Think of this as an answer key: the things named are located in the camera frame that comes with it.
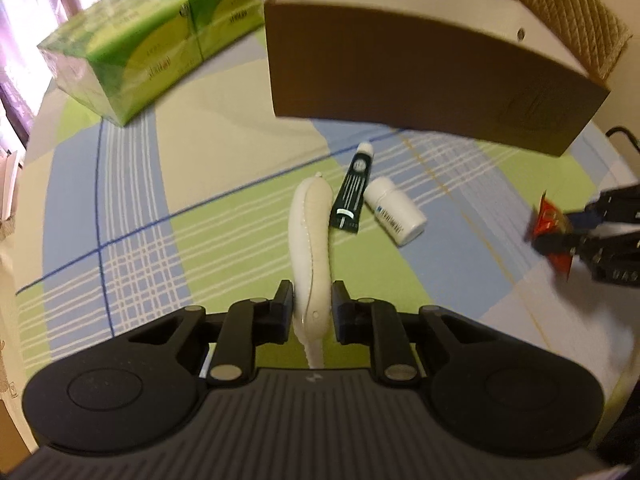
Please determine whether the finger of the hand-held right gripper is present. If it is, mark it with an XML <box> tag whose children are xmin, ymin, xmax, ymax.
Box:
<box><xmin>532</xmin><ymin>225</ymin><xmax>640</xmax><ymax>286</ymax></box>
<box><xmin>565</xmin><ymin>187</ymin><xmax>640</xmax><ymax>231</ymax></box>

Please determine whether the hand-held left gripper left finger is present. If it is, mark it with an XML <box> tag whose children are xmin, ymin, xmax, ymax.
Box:
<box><xmin>127</xmin><ymin>280</ymin><xmax>296</xmax><ymax>387</ymax></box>

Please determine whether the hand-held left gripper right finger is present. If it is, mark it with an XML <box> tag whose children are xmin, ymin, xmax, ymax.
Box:
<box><xmin>331</xmin><ymin>281</ymin><xmax>501</xmax><ymax>387</ymax></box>

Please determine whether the red foil packet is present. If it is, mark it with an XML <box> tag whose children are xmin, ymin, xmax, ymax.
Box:
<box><xmin>524</xmin><ymin>191</ymin><xmax>576</xmax><ymax>281</ymax></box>

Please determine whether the brown cardboard box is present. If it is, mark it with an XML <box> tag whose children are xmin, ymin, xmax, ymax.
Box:
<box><xmin>264</xmin><ymin>0</ymin><xmax>612</xmax><ymax>157</ymax></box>

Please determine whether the white pill bottle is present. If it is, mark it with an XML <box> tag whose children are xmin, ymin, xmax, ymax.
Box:
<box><xmin>364</xmin><ymin>176</ymin><xmax>427</xmax><ymax>247</ymax></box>

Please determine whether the dark green tube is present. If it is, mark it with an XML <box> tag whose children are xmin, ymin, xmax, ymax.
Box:
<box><xmin>329</xmin><ymin>142</ymin><xmax>375</xmax><ymax>235</ymax></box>

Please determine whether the checked bedsheet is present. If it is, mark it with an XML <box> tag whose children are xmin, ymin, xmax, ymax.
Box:
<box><xmin>15</xmin><ymin>25</ymin><xmax>640</xmax><ymax>411</ymax></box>

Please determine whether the green tissue pack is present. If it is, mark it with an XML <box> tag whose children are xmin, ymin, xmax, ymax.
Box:
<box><xmin>37</xmin><ymin>0</ymin><xmax>265</xmax><ymax>127</ymax></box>

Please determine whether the black metal frame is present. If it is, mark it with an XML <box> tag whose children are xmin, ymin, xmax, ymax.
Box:
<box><xmin>605</xmin><ymin>126</ymin><xmax>640</xmax><ymax>152</ymax></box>

